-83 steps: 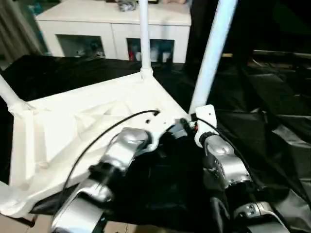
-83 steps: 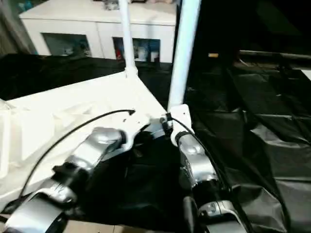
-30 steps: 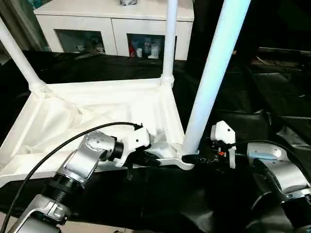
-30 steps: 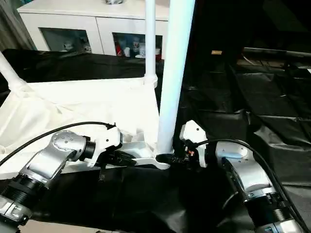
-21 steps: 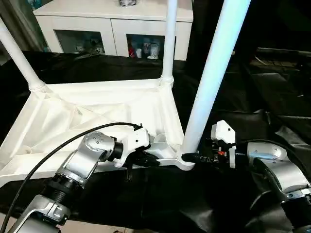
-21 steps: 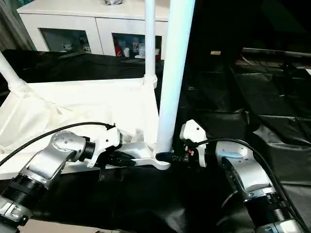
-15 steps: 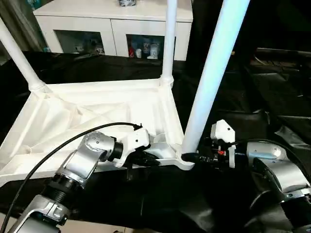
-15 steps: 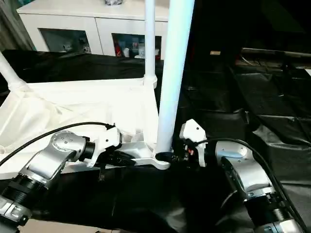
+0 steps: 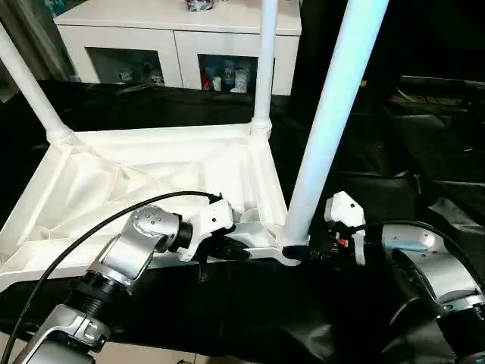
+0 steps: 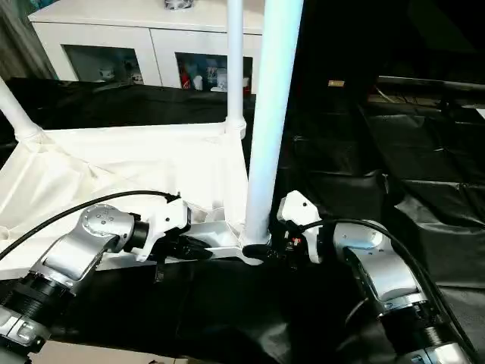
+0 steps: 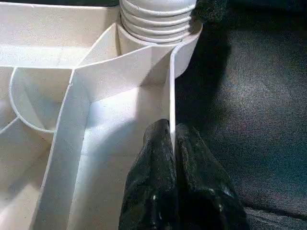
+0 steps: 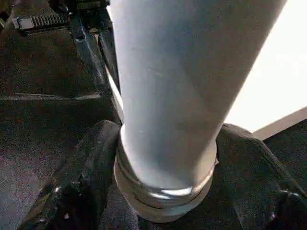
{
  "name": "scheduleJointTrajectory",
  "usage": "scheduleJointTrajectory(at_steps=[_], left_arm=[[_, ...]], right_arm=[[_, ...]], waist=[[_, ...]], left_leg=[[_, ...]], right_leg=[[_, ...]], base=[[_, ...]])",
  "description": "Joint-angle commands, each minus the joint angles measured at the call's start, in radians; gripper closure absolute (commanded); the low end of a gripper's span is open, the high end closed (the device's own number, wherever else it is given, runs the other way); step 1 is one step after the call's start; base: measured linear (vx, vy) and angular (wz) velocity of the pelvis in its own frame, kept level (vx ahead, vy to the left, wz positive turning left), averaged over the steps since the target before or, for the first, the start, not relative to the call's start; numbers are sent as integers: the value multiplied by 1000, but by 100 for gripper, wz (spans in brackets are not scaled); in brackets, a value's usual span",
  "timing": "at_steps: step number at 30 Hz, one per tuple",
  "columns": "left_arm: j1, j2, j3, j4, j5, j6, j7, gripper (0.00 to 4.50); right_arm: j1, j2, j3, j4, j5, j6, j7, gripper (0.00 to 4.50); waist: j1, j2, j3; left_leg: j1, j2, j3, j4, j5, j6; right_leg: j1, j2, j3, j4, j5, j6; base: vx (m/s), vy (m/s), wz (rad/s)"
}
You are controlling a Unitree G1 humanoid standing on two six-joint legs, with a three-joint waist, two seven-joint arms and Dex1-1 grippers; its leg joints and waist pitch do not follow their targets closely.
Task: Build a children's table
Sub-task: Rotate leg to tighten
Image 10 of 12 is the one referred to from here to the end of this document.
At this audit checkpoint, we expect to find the white glass-door cabinet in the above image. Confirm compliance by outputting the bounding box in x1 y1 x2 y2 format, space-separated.
27 0 265 93

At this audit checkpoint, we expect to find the white plastic table leg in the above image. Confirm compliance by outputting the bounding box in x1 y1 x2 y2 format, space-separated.
241 0 305 248
0 74 45 144
224 0 248 133

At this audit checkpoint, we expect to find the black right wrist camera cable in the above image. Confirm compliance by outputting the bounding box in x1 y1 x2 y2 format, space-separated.
298 218 479 354

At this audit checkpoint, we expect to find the black work mat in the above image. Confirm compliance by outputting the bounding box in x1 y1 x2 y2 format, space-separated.
0 75 485 364

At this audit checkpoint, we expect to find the dark item on cabinet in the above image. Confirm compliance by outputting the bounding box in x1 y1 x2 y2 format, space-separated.
164 0 197 11

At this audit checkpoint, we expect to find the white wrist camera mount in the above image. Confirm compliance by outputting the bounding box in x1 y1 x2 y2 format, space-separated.
274 190 326 265
131 198 193 263

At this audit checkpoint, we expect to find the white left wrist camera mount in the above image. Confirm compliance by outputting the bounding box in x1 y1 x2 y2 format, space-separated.
131 198 193 263

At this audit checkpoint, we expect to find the long black bar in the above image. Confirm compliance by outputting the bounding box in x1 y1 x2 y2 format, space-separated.
377 74 485 93

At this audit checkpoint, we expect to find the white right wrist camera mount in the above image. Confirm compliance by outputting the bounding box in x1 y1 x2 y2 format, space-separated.
274 190 326 265

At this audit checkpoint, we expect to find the white plastic table top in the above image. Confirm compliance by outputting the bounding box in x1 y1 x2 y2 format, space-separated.
0 120 273 282

